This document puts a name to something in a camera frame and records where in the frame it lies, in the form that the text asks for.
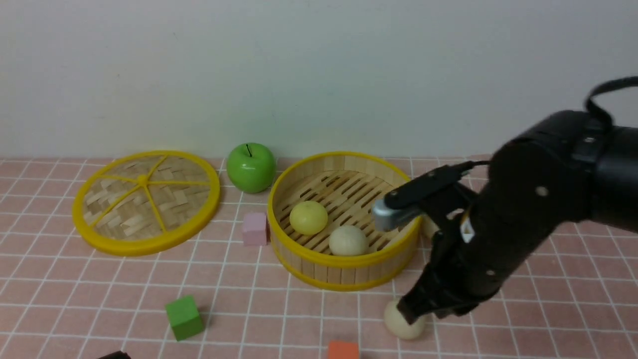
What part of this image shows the black cable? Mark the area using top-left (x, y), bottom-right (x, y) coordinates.
top-left (584, 76), bottom-right (638, 131)

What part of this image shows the pink foam cube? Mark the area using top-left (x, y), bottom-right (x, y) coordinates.
top-left (242, 212), bottom-right (269, 247)

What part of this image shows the white bun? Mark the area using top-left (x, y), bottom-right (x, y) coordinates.
top-left (421, 214), bottom-right (439, 239)
top-left (384, 298), bottom-right (428, 341)
top-left (328, 225), bottom-right (369, 257)

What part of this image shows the orange foam cube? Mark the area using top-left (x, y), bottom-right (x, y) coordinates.
top-left (327, 341), bottom-right (360, 359)

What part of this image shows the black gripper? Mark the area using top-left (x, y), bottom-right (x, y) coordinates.
top-left (396, 184), bottom-right (504, 324)

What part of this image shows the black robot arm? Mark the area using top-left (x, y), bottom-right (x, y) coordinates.
top-left (386, 111), bottom-right (637, 324)

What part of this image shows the black object at edge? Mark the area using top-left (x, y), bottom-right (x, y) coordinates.
top-left (98, 351), bottom-right (131, 359)

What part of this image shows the green apple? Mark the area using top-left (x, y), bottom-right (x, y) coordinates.
top-left (226, 143), bottom-right (276, 193)

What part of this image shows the bamboo steamer tray yellow rim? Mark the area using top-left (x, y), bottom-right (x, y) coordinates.
top-left (267, 152), bottom-right (424, 291)

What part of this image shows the yellow bun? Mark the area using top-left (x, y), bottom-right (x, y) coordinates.
top-left (289, 200), bottom-right (328, 236)

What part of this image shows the woven bamboo steamer lid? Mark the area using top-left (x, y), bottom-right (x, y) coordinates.
top-left (71, 151), bottom-right (222, 257)

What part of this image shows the green foam cube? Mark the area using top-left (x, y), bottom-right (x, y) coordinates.
top-left (164, 295), bottom-right (205, 342)

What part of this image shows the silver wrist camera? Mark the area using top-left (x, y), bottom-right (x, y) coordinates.
top-left (371, 166), bottom-right (462, 233)

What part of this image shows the pink checkered tablecloth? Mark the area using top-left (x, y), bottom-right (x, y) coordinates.
top-left (0, 158), bottom-right (638, 359)

